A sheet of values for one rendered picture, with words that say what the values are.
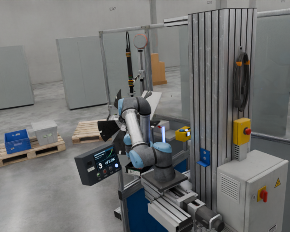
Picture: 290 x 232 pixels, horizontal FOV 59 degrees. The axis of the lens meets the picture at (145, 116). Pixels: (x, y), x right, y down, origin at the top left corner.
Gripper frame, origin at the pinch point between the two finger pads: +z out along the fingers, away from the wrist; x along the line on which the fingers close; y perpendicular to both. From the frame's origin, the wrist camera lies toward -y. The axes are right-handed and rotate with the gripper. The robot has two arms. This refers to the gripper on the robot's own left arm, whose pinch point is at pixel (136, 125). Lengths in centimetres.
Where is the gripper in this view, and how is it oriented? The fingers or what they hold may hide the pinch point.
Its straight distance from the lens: 231.0
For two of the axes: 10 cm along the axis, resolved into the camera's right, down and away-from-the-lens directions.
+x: 1.8, 9.4, 2.8
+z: 1.0, -3.0, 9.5
